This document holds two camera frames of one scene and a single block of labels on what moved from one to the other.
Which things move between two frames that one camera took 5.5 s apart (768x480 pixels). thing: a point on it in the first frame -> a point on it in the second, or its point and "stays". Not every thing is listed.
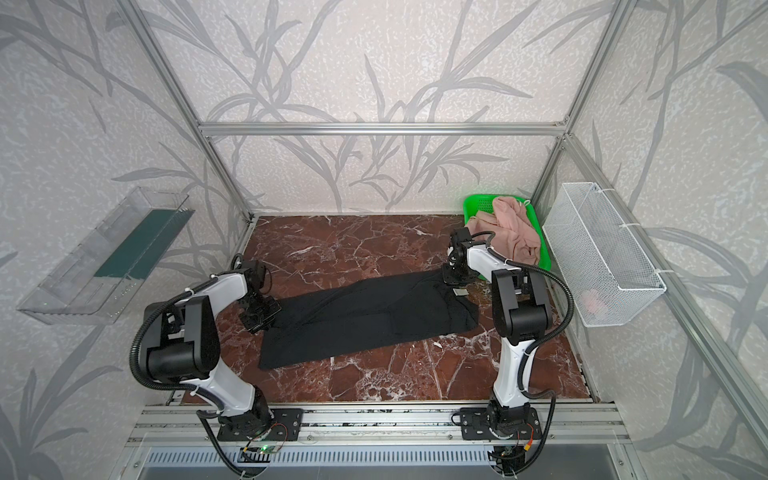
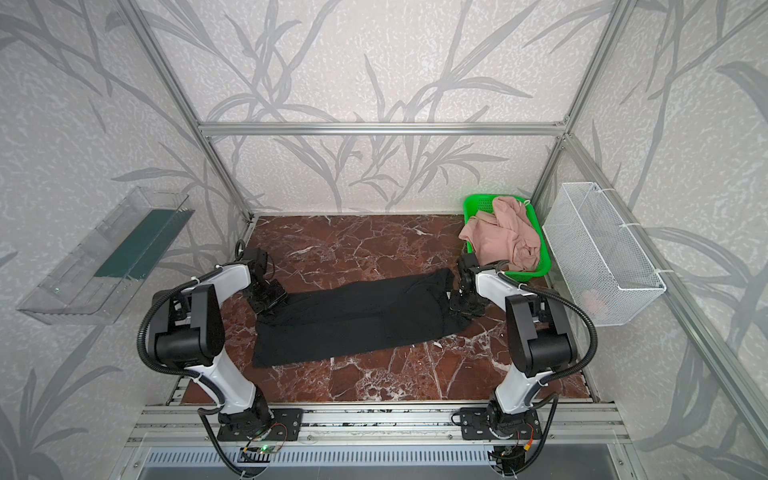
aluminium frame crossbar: x=396 y=129 stays
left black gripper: x=260 y=310 -> x=267 y=294
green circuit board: x=267 y=449 stays
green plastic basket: x=475 y=203 stays
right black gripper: x=457 y=275 -> x=462 y=297
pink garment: x=514 y=236 stays
